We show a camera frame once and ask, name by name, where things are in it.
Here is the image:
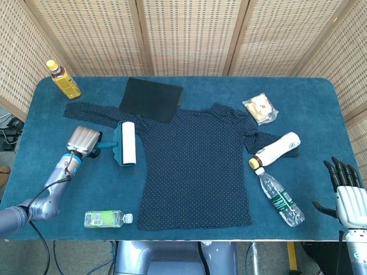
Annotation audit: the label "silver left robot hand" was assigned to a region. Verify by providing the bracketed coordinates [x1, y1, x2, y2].
[65, 125, 103, 159]

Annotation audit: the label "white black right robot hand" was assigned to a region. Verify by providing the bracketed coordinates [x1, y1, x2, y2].
[311, 156, 367, 230]

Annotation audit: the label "teal white lint roller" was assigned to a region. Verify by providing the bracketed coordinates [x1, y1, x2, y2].
[96, 120, 138, 167]

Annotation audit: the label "dark blue polka-dot shirt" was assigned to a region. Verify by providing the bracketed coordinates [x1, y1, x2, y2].
[63, 102, 300, 231]

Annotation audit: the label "teal table cover cloth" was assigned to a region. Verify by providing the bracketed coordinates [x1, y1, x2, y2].
[0, 76, 359, 243]

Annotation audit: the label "yellow tea bottle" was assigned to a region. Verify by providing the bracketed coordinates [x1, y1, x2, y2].
[45, 60, 82, 100]

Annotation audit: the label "black object under table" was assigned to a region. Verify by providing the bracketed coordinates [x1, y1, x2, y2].
[302, 242, 349, 275]

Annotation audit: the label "clear bottle dark green label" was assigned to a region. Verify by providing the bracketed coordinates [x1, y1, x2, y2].
[255, 167, 306, 228]

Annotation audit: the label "black floor equipment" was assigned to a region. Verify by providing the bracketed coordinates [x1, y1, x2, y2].
[0, 116, 24, 151]

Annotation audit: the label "black folded cloth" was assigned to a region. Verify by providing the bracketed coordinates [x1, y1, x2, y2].
[119, 77, 184, 124]

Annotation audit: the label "clear bottle light green label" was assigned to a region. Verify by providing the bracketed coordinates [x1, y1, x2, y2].
[84, 210, 134, 229]

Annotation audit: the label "brown floor object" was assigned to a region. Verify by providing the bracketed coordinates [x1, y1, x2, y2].
[0, 165, 11, 188]

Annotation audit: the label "white bottle yellow cap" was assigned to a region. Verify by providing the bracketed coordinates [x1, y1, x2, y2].
[248, 131, 301, 170]

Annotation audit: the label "clear bag of biscuits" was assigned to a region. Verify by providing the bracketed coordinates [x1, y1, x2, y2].
[242, 92, 279, 126]

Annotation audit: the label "blue-grey robot torso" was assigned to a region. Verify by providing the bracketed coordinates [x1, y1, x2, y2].
[114, 240, 239, 275]

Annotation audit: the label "woven wooden folding screen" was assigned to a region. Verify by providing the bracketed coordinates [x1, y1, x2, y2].
[0, 0, 367, 184]

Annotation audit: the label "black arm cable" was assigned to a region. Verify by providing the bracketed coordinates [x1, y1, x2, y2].
[27, 153, 74, 275]

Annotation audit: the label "yellow post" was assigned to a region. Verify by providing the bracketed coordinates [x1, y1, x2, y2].
[287, 242, 298, 272]

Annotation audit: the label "blue hanging cable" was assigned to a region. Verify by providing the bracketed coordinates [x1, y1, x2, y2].
[248, 242, 256, 275]

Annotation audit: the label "blue floor cables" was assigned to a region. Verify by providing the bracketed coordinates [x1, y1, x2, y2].
[53, 240, 118, 275]

